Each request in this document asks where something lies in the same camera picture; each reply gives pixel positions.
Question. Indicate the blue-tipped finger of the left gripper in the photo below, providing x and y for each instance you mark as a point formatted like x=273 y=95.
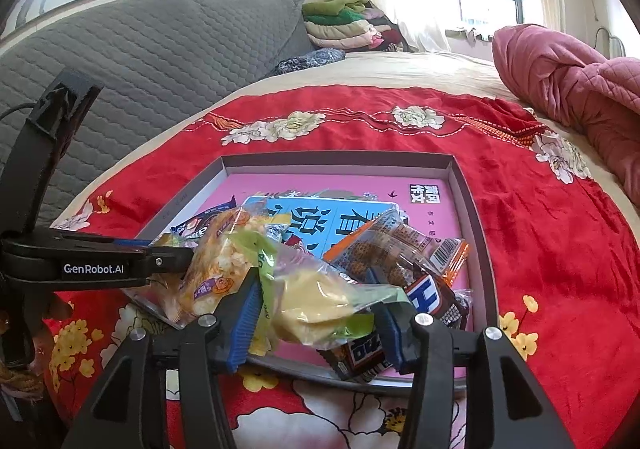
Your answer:
x=131 y=242

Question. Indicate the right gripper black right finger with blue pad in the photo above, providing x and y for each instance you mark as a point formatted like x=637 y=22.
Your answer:
x=470 y=389

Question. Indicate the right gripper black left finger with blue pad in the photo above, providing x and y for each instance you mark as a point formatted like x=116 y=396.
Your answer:
x=127 y=406

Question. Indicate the orange clear rice cracker packet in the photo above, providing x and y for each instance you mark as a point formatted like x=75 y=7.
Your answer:
x=217 y=269

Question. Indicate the brown Snickers bar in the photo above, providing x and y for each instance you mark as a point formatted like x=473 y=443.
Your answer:
x=392 y=344

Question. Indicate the green clear cake packet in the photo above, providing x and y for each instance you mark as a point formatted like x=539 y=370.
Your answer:
x=306 y=301

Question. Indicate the dark blue snack packet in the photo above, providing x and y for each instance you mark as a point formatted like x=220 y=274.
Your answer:
x=190 y=232

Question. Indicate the red floral cloth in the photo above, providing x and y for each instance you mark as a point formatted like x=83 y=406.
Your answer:
x=553 y=261

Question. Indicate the grey quilted headboard cover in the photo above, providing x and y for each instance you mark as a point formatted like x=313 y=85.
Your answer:
x=158 y=62

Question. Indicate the clear orange-edged biscuit packet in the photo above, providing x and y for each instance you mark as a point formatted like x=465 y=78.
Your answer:
x=403 y=253

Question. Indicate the grey box lid tray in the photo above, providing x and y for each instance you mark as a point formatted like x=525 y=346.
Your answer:
x=305 y=362

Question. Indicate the blue patterned cloth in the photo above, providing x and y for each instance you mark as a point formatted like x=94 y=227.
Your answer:
x=314 y=59

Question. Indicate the stack of folded clothes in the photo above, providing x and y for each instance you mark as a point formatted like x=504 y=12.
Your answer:
x=351 y=26

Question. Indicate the pink quilted blanket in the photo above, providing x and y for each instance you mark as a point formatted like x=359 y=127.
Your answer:
x=576 y=86

